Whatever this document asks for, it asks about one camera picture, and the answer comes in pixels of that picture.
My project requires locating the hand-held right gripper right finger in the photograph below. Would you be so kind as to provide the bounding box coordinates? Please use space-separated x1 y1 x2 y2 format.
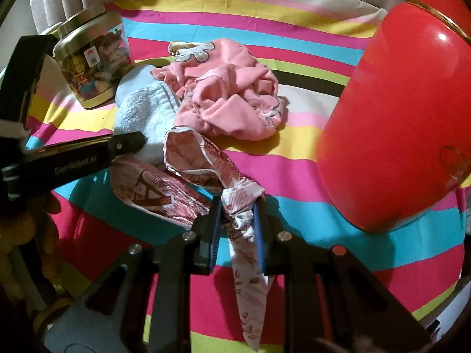
252 198 432 353

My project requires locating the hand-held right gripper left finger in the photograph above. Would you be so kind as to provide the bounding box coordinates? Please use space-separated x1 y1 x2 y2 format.
43 195 226 353

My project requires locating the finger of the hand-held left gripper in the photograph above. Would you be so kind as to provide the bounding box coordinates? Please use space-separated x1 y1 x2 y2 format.
109 131 147 157

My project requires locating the white towel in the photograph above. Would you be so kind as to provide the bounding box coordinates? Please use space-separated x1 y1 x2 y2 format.
114 71 183 171

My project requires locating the white red printed cloth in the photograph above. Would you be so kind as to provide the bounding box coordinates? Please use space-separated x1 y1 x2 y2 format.
110 126 275 352

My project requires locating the colourful striped tablecloth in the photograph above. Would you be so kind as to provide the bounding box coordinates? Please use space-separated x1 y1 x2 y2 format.
20 0 469 353

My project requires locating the glass jar with gold lid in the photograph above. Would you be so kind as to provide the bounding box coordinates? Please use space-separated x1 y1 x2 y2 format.
52 8 135 110

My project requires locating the pink garment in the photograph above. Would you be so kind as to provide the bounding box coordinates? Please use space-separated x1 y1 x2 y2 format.
150 38 288 141

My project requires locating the grey plastic object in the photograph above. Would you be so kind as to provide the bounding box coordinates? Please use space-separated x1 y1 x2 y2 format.
31 296 148 353

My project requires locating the red thermos flask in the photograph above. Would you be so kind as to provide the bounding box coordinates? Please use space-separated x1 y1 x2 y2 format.
316 0 471 234

